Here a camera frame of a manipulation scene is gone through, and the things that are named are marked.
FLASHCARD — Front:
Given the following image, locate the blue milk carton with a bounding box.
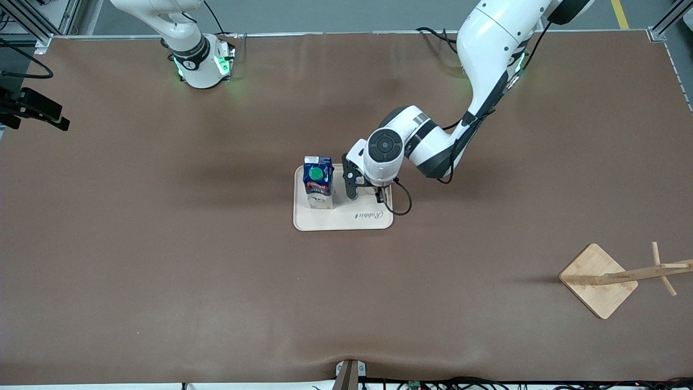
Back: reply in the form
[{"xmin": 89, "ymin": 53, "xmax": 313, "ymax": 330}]
[{"xmin": 302, "ymin": 155, "xmax": 335, "ymax": 210}]

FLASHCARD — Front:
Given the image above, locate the wooden cup rack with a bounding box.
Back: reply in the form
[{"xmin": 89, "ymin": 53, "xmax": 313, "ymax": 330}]
[{"xmin": 559, "ymin": 242, "xmax": 693, "ymax": 320}]

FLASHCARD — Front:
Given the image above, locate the beige plastic tray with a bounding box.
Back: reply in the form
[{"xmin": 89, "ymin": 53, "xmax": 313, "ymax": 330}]
[{"xmin": 293, "ymin": 163, "xmax": 394, "ymax": 232}]

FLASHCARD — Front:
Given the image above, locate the brown table cover sheet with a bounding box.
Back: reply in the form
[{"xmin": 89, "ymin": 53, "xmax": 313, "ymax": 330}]
[{"xmin": 0, "ymin": 31, "xmax": 693, "ymax": 386}]

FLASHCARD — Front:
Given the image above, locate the aluminium frame post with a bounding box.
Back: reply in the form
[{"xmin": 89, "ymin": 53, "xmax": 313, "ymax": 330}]
[
  {"xmin": 0, "ymin": 0, "xmax": 82, "ymax": 55},
  {"xmin": 647, "ymin": 0, "xmax": 693, "ymax": 43}
]

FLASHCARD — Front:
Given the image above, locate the black left arm base cable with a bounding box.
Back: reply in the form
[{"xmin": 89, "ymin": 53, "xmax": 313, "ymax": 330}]
[{"xmin": 416, "ymin": 26, "xmax": 461, "ymax": 55}]

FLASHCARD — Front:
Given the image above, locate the black arm base cable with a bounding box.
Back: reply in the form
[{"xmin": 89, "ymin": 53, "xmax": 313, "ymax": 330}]
[
  {"xmin": 416, "ymin": 26, "xmax": 461, "ymax": 55},
  {"xmin": 203, "ymin": 0, "xmax": 239, "ymax": 38}
]

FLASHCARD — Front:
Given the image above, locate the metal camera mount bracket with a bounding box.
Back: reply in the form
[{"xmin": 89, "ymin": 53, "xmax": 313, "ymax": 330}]
[{"xmin": 333, "ymin": 359, "xmax": 368, "ymax": 390}]

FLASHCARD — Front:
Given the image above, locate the black right arm base cable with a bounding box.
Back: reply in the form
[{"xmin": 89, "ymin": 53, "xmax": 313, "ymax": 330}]
[{"xmin": 203, "ymin": 0, "xmax": 239, "ymax": 38}]

